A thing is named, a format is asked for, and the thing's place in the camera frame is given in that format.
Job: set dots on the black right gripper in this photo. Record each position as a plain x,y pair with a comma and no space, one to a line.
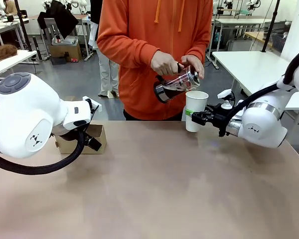
220,117

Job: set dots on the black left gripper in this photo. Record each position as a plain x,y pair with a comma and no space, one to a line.
92,143

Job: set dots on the brown cardboard cup carrier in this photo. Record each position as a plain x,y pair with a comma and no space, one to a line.
101,134

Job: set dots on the white paper cup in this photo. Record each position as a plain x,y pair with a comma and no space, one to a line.
196,100

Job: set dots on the glass french press coffee pot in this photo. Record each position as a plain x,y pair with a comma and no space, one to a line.
169,90

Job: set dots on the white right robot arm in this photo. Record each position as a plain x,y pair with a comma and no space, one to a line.
264,124

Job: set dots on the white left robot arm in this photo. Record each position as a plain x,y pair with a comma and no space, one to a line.
27,112

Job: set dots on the person's right forearm orange sleeve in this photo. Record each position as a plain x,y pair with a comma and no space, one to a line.
124,49

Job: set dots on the person's left forearm orange sleeve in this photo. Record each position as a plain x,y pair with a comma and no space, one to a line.
206,53

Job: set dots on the person's left hand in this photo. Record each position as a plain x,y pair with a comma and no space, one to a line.
195,64

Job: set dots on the person's right hand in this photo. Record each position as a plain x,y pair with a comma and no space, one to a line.
164,64

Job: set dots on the person in orange hoodie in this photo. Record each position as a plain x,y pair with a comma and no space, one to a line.
134,82

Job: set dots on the background person black top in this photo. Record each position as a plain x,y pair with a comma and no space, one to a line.
107,74

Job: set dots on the large white side table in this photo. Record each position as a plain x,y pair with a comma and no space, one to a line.
251,67

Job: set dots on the small black floor box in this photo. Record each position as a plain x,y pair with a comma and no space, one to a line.
58,61

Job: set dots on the brown cardboard storage box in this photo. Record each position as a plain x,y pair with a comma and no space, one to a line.
64,52

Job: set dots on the light wooden background table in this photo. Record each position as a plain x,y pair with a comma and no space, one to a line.
257,36

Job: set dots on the white background work table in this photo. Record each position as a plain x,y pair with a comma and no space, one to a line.
239,21

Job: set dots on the grey plastic bin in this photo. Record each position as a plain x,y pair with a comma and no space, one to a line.
64,40

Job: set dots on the white table with furry object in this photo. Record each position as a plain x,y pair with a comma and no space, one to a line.
12,62

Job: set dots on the brown furry object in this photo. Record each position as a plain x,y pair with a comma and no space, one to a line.
2,52

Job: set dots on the black hanging cloth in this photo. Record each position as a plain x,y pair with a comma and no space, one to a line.
62,17

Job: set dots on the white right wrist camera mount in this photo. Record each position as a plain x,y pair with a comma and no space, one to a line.
224,93

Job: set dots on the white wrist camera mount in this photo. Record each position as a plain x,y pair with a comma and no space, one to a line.
86,104
224,93

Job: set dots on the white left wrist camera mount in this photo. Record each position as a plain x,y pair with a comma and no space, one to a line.
86,104

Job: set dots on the black camera stand pole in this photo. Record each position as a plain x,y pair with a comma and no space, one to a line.
270,27
23,27

